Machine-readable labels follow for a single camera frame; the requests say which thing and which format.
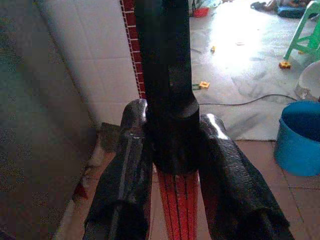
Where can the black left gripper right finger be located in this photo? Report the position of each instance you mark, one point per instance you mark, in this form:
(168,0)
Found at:
(232,187)

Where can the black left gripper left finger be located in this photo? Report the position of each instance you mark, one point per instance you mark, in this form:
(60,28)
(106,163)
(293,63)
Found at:
(120,180)

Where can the small red wedge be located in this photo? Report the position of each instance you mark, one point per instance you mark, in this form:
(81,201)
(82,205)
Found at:
(81,192)

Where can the dark grey fridge foot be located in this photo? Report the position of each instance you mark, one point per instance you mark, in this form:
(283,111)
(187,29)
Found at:
(110,140)

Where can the blue plastic bucket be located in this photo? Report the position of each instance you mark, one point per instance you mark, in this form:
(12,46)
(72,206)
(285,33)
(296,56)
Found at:
(300,157)

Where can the green and yellow toy block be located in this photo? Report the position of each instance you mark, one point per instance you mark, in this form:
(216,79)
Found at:
(203,85)

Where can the stainless steel fridge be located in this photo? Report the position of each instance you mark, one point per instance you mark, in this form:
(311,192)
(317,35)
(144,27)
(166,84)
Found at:
(25,100)

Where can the white plastic bucket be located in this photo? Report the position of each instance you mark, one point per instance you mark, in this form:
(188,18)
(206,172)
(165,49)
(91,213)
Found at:
(311,80)

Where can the small yellow toy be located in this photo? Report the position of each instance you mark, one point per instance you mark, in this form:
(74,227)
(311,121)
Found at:
(213,49)

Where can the green plastic stool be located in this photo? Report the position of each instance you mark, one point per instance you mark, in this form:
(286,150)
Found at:
(301,27)

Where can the red plastic basket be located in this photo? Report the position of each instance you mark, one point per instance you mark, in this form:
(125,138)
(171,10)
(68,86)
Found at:
(201,12)

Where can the dark garment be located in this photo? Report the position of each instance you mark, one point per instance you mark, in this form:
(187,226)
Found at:
(262,5)

